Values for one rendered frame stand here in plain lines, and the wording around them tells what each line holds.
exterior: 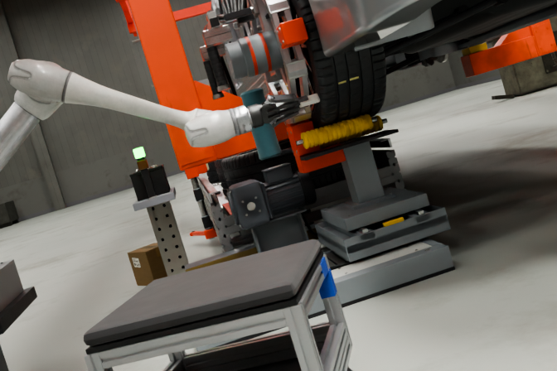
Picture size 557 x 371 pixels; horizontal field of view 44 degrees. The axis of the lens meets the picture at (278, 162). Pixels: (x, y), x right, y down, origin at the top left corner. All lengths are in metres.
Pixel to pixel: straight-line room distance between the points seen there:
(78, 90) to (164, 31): 0.80
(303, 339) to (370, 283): 1.02
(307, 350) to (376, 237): 1.17
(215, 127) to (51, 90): 0.51
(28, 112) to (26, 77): 0.19
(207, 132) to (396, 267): 0.72
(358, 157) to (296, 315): 1.39
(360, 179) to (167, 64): 0.96
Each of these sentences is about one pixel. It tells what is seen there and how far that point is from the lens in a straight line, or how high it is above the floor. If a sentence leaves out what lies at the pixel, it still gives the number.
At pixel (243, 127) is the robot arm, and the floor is 0.61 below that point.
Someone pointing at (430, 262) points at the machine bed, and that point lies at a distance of 2.21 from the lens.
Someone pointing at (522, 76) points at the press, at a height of 0.26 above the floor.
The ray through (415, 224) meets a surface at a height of 0.15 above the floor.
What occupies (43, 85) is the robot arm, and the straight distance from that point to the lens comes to 2.22.
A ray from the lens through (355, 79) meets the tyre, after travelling 2.26.
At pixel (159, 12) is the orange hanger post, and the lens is 2.94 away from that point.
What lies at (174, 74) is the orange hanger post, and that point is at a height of 0.91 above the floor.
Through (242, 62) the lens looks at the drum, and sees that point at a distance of 2.42.
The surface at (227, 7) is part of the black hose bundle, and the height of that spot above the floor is 1.00.
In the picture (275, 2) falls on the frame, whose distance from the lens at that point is 2.25.
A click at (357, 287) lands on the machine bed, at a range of 2.16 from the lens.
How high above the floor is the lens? 0.59
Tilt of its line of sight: 3 degrees down
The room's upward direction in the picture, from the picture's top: 17 degrees counter-clockwise
